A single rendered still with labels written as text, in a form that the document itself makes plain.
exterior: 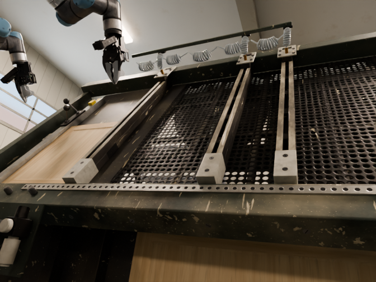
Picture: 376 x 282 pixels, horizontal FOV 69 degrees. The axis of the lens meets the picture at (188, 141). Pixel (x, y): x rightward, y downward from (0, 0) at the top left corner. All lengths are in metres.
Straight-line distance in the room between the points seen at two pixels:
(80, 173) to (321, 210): 0.86
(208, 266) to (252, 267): 0.14
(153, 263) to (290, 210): 0.57
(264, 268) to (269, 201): 0.28
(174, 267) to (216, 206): 0.36
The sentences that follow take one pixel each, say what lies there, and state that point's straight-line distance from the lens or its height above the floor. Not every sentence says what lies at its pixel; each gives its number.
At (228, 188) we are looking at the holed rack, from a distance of 0.81.
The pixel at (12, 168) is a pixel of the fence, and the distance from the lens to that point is 1.60.
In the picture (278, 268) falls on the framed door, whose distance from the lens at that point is 0.97.
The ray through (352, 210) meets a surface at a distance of 0.75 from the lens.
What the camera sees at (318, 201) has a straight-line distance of 0.77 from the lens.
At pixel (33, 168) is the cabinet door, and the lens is 1.54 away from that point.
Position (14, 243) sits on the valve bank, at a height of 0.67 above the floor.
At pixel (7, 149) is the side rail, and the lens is 1.87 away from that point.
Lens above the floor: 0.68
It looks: 24 degrees up
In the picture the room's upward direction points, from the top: 7 degrees clockwise
